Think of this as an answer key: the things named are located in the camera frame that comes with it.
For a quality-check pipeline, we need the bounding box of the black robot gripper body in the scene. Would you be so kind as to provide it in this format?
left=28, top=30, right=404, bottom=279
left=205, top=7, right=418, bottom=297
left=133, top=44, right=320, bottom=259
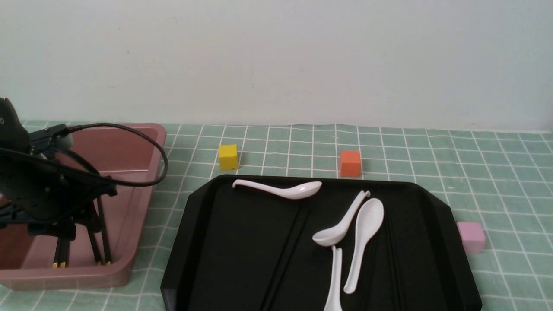
left=0, top=98, right=118, bottom=228

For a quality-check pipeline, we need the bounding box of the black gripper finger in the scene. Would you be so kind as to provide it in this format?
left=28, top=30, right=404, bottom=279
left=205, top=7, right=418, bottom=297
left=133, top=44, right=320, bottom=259
left=27, top=220, right=76, bottom=241

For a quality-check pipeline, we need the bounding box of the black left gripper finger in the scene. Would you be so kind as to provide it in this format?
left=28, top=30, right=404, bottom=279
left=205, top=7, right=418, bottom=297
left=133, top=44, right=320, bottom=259
left=78, top=201, right=102, bottom=234

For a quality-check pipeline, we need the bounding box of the black chopstick gold tip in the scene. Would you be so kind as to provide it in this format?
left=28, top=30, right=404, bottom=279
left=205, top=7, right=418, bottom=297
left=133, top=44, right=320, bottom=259
left=96, top=197, right=112, bottom=266
left=87, top=232, right=103, bottom=266

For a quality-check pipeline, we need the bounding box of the black chopstick in bin right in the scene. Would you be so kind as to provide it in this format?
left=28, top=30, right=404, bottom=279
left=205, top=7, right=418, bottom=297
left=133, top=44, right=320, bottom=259
left=58, top=239, right=70, bottom=268

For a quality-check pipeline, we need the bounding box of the black chopstick in bin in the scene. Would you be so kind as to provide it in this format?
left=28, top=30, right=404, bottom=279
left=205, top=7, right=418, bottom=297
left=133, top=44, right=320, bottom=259
left=53, top=238, right=63, bottom=268
left=58, top=239, right=70, bottom=268

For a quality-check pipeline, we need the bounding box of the black chopstick in bin left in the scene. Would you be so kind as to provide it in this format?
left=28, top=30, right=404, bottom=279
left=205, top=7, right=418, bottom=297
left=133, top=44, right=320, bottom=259
left=53, top=238, right=63, bottom=268

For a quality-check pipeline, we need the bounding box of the pink plastic bin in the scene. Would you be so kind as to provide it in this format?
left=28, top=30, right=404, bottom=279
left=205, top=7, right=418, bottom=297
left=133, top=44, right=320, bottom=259
left=1, top=124, right=168, bottom=291

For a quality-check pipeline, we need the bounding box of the yellow cube block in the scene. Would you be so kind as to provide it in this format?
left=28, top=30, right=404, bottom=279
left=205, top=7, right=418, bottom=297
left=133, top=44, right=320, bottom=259
left=219, top=144, right=239, bottom=171

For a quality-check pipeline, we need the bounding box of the black plastic tray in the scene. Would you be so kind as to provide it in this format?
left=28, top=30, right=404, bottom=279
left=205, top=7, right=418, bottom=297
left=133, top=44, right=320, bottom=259
left=161, top=175, right=483, bottom=311

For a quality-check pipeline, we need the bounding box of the white spoon top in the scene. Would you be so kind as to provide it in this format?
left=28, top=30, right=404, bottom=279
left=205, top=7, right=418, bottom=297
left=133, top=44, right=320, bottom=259
left=232, top=179, right=322, bottom=200

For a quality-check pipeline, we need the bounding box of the white spoon middle curved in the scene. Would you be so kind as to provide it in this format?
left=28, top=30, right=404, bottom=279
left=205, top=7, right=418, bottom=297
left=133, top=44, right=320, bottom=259
left=312, top=191, right=371, bottom=247

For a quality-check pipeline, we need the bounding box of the white spoon bottom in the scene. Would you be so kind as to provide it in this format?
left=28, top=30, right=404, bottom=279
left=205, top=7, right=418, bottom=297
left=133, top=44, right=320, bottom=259
left=323, top=245, right=343, bottom=311

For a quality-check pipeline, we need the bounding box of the orange cube block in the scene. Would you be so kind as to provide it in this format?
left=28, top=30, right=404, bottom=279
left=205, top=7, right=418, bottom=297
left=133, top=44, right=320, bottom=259
left=340, top=150, right=362, bottom=178

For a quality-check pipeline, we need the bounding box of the white spoon right long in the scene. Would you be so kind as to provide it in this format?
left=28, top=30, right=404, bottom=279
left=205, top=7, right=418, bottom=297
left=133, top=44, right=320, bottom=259
left=343, top=197, right=385, bottom=295

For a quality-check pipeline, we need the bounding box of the pink cube block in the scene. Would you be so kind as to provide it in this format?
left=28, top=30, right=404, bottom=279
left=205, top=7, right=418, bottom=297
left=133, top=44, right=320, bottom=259
left=457, top=221, right=486, bottom=254

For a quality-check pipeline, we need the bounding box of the green checkered tablecloth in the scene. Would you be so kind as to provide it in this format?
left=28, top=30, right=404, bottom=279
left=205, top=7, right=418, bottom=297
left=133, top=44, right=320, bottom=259
left=1, top=124, right=553, bottom=311

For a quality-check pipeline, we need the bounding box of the black cable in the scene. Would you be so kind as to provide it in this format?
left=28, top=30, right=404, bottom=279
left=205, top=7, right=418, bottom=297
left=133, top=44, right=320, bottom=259
left=0, top=123, right=168, bottom=187

